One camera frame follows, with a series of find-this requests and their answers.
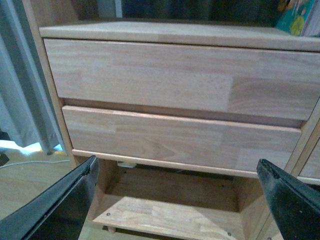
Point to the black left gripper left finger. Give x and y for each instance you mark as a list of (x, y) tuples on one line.
[(58, 213)]

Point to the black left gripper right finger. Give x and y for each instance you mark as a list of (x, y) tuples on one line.
[(294, 205)]

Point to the grey curtain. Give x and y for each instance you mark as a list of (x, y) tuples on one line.
[(26, 110)]

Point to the upper wooden drawer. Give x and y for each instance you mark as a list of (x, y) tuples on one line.
[(264, 83)]

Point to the wooden bookshelf unit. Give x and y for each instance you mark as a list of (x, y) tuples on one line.
[(169, 199)]

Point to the teal hardcover book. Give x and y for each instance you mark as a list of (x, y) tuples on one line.
[(295, 15)]

